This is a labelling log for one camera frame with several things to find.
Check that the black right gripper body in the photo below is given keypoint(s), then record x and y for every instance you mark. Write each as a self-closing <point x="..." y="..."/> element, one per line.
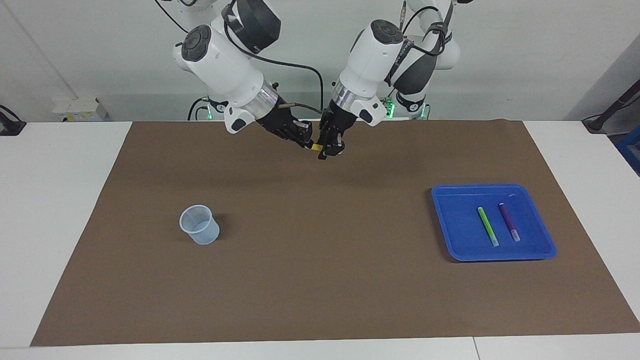
<point x="277" y="122"/>

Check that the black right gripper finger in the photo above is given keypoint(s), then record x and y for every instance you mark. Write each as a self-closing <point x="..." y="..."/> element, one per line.
<point x="302" y="129"/>
<point x="301" y="142"/>

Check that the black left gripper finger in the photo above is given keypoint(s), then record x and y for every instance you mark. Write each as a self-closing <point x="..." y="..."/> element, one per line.
<point x="324" y="145"/>
<point x="337" y="145"/>

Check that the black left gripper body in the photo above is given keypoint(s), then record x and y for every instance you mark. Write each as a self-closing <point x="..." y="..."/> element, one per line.
<point x="337" y="120"/>

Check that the green pen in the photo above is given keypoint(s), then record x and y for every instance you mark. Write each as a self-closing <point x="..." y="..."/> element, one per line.
<point x="487" y="226"/>

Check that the purple pen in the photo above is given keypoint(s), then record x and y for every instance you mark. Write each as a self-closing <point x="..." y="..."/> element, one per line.
<point x="509" y="221"/>

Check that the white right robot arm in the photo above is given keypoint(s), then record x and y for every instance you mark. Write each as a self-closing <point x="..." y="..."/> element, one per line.
<point x="225" y="65"/>

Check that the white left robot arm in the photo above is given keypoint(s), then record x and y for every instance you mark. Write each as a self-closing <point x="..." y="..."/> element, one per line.
<point x="375" y="60"/>

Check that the blue plastic tray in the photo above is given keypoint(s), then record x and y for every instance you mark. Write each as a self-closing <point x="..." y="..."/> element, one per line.
<point x="460" y="225"/>

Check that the brown table mat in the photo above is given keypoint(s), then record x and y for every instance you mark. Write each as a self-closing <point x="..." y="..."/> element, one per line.
<point x="320" y="280"/>

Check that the clear plastic cup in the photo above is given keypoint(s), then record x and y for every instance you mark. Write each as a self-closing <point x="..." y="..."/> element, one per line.
<point x="205" y="237"/>

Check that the white power strip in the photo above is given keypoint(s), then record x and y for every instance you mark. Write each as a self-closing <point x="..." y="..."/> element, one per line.
<point x="80" y="110"/>

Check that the black table clamp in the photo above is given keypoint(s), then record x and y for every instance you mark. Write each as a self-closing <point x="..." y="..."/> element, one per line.
<point x="10" y="127"/>

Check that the black stand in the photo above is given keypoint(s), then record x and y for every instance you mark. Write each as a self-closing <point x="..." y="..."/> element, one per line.
<point x="607" y="112"/>

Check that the blue box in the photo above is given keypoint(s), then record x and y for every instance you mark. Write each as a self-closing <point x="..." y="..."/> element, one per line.
<point x="631" y="152"/>

